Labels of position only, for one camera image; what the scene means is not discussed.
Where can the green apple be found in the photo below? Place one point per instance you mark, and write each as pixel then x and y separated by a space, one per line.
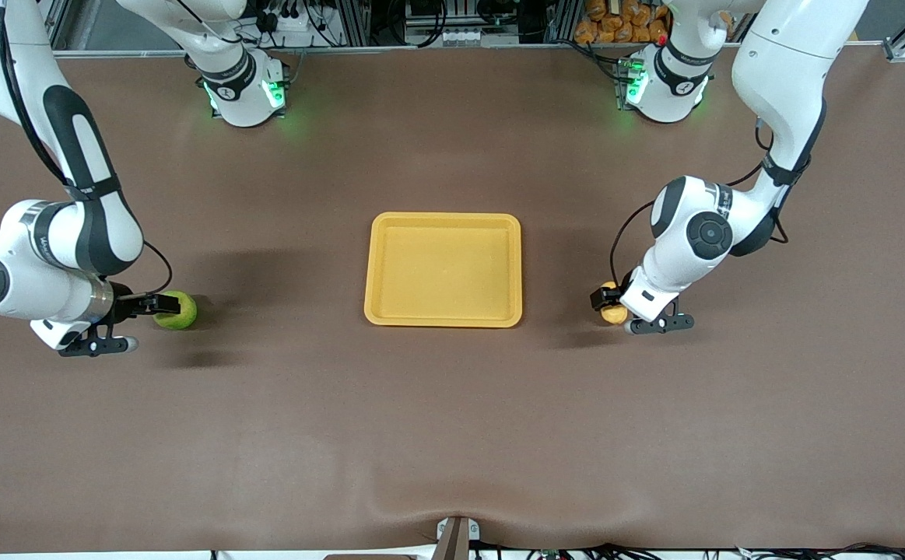
pixel 185 317

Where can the yellow plastic tray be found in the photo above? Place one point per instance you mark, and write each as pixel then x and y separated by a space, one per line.
pixel 444 268

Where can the silver corner bracket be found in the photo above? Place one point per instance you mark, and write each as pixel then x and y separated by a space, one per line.
pixel 898 51

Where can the white power strip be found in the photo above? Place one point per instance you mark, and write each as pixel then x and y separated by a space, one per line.
pixel 289 23

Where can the pile of orange toy food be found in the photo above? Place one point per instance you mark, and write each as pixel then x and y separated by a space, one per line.
pixel 615 27

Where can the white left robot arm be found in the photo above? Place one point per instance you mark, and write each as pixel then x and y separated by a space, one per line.
pixel 779 70

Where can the brown post with metal clamp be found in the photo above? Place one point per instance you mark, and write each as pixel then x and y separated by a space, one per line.
pixel 456 540

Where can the aluminium frame post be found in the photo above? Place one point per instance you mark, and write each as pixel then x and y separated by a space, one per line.
pixel 357 23
pixel 559 22

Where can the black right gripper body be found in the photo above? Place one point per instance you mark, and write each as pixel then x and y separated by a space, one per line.
pixel 124 304

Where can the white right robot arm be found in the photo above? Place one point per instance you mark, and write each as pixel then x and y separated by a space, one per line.
pixel 24 288

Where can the brown table mat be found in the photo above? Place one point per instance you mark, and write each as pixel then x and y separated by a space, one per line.
pixel 452 428

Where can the yellow potato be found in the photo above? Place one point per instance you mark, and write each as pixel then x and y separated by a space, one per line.
pixel 616 315

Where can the long silver table edge rail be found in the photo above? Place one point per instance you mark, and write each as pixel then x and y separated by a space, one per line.
pixel 460 48

